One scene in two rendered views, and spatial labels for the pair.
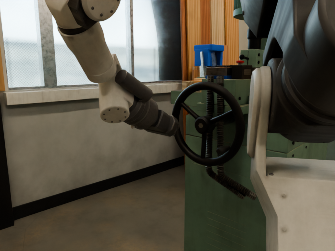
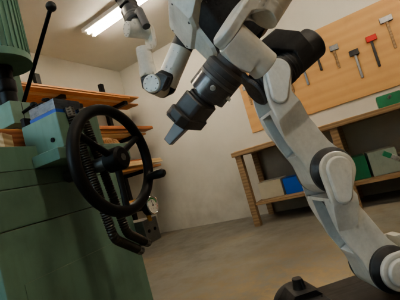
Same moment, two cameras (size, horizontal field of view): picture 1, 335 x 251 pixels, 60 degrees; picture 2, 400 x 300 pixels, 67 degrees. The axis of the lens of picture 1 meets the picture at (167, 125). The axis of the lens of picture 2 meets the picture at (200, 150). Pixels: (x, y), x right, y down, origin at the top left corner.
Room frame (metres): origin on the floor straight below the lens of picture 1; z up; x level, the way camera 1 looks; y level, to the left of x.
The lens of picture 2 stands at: (0.99, 0.66, 0.72)
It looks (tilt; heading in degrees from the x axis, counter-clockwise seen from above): 4 degrees up; 253
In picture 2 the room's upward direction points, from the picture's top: 16 degrees counter-clockwise
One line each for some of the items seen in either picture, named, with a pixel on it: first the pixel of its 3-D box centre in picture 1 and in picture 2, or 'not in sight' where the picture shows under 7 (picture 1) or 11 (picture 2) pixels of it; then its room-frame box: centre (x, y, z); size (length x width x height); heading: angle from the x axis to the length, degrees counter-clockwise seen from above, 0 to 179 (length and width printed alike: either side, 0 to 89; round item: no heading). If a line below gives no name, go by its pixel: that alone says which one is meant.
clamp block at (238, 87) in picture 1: (227, 90); (64, 136); (1.08, -0.22, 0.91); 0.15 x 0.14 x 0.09; 49
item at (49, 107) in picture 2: (229, 70); (60, 111); (1.08, -0.22, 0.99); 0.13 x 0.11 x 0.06; 49
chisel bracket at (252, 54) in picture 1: (255, 61); (10, 122); (1.24, -0.37, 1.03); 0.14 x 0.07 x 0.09; 139
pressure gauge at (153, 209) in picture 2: not in sight; (149, 208); (0.89, -0.41, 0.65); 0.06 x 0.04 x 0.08; 49
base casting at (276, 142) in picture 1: (261, 121); (8, 215); (1.31, -0.43, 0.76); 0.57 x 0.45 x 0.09; 139
